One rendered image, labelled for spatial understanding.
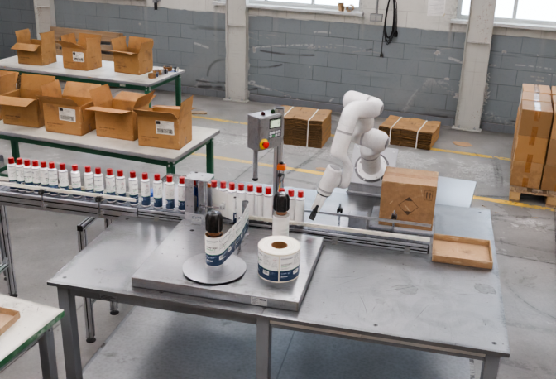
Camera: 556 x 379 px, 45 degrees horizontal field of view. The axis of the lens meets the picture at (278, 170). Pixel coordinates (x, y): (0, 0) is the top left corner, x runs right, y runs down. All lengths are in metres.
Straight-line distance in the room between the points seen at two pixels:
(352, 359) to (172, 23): 6.98
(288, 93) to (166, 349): 6.03
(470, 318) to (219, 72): 7.13
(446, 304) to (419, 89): 5.92
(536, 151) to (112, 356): 4.32
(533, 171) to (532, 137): 0.33
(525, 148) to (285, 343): 3.51
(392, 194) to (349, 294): 0.80
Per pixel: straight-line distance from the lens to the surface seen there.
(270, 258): 3.12
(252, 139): 3.63
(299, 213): 3.68
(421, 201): 3.80
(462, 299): 3.30
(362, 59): 8.99
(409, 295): 3.26
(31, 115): 5.92
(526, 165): 6.68
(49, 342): 3.27
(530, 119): 6.55
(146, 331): 4.05
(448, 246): 3.76
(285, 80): 9.36
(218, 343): 3.92
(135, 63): 7.68
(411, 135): 7.92
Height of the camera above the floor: 2.48
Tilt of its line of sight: 21 degrees down
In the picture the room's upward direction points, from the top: 2 degrees clockwise
